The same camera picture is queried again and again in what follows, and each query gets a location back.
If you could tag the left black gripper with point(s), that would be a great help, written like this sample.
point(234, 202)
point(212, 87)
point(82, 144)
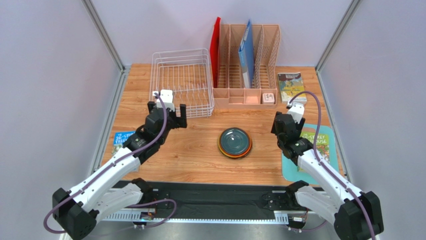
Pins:
point(181, 123)

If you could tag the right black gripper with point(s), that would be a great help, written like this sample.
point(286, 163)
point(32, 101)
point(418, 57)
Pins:
point(284, 123)

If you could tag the orange plate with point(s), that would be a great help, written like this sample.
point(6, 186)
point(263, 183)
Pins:
point(233, 154)

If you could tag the green plate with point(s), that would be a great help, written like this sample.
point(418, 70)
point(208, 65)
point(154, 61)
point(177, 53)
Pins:
point(221, 152)

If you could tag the red floral plate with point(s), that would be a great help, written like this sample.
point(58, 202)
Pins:
point(232, 156)

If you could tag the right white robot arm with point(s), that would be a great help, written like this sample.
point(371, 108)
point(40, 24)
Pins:
point(354, 214)

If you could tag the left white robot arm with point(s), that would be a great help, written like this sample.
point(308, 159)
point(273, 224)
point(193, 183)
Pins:
point(79, 209)

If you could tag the green storey treehouse book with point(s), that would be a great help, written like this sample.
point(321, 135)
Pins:
point(322, 143)

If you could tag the white power adapter cube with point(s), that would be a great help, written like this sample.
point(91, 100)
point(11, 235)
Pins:
point(268, 98)

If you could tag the teal cutting board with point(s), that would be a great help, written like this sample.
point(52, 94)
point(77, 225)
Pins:
point(293, 173)

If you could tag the illustrated book back right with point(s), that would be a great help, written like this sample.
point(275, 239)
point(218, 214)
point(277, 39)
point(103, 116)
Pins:
point(290, 84)

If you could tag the blue storey treehouse book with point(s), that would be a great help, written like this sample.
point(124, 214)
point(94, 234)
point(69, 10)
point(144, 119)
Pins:
point(119, 139)

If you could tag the pink desk file organizer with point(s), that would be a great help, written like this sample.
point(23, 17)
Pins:
point(231, 93)

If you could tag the red folder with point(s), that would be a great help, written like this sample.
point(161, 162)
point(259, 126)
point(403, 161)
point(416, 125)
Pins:
point(214, 51)

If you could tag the blue folder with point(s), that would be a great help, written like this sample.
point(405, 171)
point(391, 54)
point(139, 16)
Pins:
point(246, 56)

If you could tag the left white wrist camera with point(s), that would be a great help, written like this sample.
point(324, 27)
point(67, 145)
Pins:
point(167, 97)

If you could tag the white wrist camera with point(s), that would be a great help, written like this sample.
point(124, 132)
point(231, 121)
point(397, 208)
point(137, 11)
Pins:
point(167, 97)
point(296, 110)

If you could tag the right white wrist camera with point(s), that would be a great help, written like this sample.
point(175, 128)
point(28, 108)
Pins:
point(296, 110)

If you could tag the white wire dish rack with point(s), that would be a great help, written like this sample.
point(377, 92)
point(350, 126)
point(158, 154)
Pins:
point(188, 74)

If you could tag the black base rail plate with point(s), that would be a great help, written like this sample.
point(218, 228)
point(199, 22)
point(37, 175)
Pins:
point(225, 201)

